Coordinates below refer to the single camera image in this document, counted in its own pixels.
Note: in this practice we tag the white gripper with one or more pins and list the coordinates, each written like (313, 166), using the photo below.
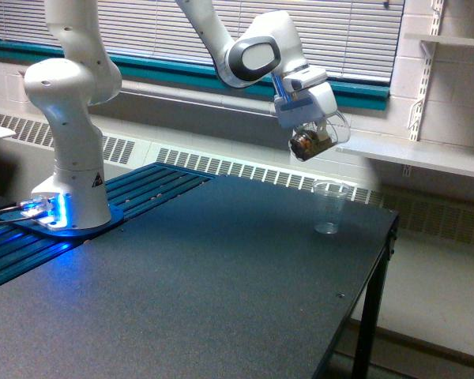
(304, 96)

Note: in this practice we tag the clear cup with brown pellets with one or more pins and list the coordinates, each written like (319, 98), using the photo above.
(305, 143)

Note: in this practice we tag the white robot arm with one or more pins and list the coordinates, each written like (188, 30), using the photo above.
(74, 198)

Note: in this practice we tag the teal window sill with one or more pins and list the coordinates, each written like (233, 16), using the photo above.
(348, 94)

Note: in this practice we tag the clear plastic cup on table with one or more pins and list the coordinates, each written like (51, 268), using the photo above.
(329, 199)

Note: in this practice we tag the white window blinds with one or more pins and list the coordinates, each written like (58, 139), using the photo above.
(352, 40)

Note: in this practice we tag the white baseboard heater vent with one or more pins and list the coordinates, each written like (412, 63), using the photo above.
(419, 213)

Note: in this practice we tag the black table leg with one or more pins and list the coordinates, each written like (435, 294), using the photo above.
(371, 307)

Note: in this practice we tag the blue slotted mounting plate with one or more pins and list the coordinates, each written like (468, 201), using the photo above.
(135, 193)

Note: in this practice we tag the white shelf rail bracket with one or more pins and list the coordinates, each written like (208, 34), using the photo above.
(417, 109)

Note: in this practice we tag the lower white wall shelf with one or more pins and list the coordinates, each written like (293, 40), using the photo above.
(432, 156)

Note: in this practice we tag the white wall shelf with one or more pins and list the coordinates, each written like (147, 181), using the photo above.
(432, 156)
(450, 40)

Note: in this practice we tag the upper white wall shelf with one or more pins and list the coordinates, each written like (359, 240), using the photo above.
(450, 40)

